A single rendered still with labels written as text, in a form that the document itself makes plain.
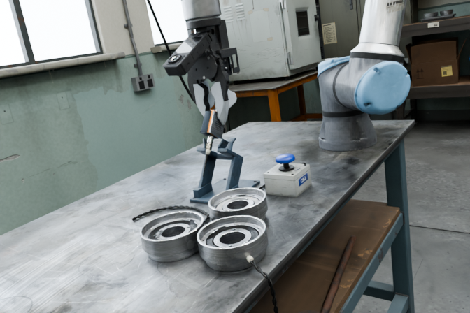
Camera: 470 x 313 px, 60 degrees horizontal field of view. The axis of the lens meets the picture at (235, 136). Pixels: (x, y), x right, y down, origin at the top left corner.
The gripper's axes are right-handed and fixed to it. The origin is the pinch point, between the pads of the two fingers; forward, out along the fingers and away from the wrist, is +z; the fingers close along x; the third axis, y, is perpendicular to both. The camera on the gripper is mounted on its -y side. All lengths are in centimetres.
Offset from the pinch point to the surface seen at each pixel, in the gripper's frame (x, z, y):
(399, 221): -23, 44, 49
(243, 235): -17.4, 13.7, -19.7
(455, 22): -8, 0, 323
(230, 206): -8.6, 14.0, -10.5
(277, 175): -12.8, 11.9, 0.6
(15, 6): 152, -48, 52
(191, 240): -10.8, 13.3, -24.2
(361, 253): -20, 41, 24
